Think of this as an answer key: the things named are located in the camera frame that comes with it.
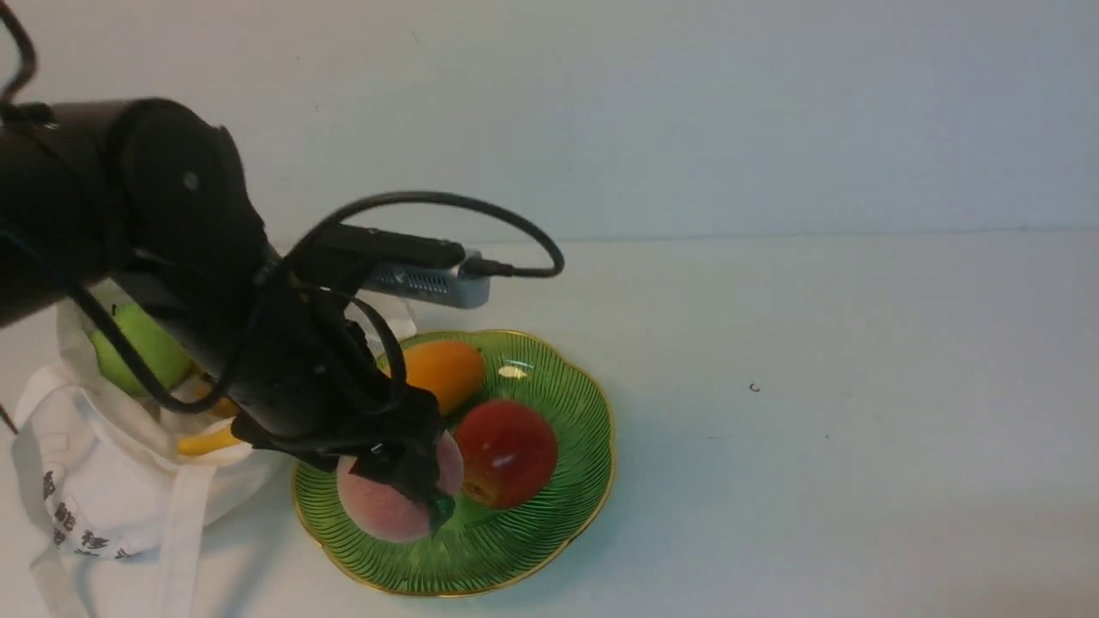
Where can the pink peach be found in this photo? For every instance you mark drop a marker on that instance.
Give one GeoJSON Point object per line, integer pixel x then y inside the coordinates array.
{"type": "Point", "coordinates": [382, 512]}

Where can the red apple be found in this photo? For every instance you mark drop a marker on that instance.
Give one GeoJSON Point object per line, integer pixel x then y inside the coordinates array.
{"type": "Point", "coordinates": [510, 453]}

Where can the yellow banana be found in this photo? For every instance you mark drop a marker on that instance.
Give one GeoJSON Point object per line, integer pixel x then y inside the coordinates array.
{"type": "Point", "coordinates": [206, 442]}

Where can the green apple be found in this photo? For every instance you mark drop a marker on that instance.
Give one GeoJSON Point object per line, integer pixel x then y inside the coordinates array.
{"type": "Point", "coordinates": [165, 358]}

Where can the orange mango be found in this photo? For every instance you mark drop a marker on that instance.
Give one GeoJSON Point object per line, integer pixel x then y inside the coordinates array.
{"type": "Point", "coordinates": [452, 370]}

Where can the green glass plate gold rim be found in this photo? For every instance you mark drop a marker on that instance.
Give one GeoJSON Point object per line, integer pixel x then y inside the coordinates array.
{"type": "Point", "coordinates": [481, 550]}

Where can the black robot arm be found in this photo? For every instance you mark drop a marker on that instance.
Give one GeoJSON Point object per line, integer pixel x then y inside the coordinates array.
{"type": "Point", "coordinates": [149, 195]}

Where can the white canvas tote bag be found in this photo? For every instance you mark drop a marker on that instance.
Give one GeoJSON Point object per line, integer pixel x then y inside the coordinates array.
{"type": "Point", "coordinates": [100, 476]}

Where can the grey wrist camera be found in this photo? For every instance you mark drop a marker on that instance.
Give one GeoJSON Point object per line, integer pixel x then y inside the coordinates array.
{"type": "Point", "coordinates": [350, 259]}

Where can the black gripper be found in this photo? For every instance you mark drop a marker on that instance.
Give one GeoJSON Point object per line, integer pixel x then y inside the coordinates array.
{"type": "Point", "coordinates": [307, 384]}

